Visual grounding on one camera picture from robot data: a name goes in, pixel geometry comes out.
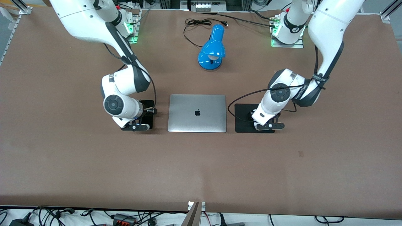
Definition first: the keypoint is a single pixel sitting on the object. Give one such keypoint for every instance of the black smartphone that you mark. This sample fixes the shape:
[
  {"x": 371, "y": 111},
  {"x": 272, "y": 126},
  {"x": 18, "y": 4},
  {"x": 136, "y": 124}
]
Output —
[{"x": 149, "y": 104}]

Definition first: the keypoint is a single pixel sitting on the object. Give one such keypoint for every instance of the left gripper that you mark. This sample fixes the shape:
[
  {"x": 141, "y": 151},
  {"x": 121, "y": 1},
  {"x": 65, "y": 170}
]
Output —
[{"x": 249, "y": 114}]

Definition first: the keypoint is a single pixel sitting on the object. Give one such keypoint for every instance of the white socket box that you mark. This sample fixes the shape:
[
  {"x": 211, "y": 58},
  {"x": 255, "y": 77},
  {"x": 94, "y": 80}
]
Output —
[{"x": 204, "y": 5}]

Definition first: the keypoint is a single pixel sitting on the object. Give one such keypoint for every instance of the black power adapter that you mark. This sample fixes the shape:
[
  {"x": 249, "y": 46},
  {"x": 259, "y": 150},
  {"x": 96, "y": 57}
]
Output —
[{"x": 20, "y": 222}]

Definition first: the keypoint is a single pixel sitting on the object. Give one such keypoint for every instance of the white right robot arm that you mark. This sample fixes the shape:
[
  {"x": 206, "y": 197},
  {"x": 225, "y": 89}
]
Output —
[{"x": 81, "y": 18}]

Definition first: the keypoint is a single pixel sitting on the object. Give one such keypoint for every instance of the black power strip orange switches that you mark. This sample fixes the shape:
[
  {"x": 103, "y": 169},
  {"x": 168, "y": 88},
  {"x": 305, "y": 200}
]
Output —
[{"x": 124, "y": 219}]

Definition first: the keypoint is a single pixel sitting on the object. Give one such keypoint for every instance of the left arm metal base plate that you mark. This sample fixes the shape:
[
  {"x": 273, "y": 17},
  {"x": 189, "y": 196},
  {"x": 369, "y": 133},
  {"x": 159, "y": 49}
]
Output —
[{"x": 298, "y": 44}]

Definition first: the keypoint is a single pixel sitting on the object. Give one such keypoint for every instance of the aluminium frame corner profile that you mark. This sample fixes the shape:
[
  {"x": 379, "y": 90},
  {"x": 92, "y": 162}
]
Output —
[
  {"x": 389, "y": 12},
  {"x": 22, "y": 8}
]

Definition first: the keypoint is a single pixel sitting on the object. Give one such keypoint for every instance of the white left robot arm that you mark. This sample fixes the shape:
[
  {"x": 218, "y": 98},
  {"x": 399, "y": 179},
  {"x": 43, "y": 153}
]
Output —
[{"x": 329, "y": 18}]

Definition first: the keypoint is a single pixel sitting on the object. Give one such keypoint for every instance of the black mouse pad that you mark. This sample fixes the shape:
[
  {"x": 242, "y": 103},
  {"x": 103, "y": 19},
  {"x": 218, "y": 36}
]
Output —
[{"x": 243, "y": 125}]

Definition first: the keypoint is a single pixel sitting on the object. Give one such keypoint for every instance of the blue desk lamp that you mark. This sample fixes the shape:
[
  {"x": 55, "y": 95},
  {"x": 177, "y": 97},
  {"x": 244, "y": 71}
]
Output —
[{"x": 212, "y": 47}]

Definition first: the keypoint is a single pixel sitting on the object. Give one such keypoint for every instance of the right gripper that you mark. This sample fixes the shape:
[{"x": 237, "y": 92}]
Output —
[{"x": 146, "y": 111}]

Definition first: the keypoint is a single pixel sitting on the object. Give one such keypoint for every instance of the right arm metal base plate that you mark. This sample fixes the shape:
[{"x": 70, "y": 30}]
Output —
[{"x": 135, "y": 31}]

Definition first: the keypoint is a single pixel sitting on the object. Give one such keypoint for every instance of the grey post with white bracket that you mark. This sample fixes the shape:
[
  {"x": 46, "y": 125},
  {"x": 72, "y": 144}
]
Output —
[{"x": 194, "y": 216}]

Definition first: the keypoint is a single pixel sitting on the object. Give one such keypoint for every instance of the silver laptop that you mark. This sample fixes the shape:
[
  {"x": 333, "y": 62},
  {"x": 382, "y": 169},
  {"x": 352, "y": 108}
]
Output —
[{"x": 197, "y": 113}]

